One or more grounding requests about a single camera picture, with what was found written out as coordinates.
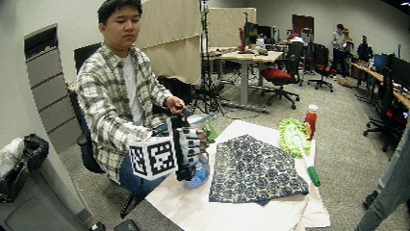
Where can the clear spray bottle blue liquid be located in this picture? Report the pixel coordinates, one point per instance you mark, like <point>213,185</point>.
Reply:
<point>197,174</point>

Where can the white black marker cube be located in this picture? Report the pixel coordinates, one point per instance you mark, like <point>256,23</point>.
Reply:
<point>153,158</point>

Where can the black tripod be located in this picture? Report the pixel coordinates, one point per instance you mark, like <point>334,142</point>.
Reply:
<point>208,73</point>

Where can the the person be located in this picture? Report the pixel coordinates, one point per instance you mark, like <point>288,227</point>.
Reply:
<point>115,89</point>

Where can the blue patterned cloth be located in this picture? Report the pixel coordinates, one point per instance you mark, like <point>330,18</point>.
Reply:
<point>256,170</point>

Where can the beige partition panel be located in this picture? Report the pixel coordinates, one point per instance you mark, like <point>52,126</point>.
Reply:
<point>231,27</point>
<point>171,38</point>

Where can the wooden desk grey legs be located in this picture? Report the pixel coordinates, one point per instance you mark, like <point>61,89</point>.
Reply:
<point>248,58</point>

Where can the green duster brush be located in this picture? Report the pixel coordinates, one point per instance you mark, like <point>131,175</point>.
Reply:
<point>298,144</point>

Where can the beige table sheet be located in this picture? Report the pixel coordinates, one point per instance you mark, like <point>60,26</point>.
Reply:
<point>239,213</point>

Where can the red seat office chair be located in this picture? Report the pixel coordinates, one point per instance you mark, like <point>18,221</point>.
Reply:
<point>322,69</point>
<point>278,77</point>

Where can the red bottle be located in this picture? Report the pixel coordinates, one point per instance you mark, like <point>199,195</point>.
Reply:
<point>241,39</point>

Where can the orange bottle white cap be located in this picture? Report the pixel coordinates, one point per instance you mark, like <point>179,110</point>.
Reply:
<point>312,121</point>

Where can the black computer monitor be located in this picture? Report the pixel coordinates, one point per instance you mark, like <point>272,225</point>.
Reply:
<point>249,32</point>
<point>400,71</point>

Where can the black flat device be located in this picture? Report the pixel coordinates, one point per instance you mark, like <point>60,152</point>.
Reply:
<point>127,225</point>

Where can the black bag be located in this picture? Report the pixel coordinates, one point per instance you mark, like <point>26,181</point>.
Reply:
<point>27,160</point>

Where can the brown door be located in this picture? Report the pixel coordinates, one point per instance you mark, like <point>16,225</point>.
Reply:
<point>302,23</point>

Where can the white plastic bag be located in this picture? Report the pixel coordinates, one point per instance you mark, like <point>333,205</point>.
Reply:
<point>10,157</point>

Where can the grey low cabinet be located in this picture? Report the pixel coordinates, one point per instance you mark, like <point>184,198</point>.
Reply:
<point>34,208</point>

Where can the long wooden desk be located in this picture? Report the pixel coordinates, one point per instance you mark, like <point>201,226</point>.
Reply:
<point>380,80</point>

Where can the grey panelled wall cabinet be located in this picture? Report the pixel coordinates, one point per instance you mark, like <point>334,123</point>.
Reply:
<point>48,89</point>

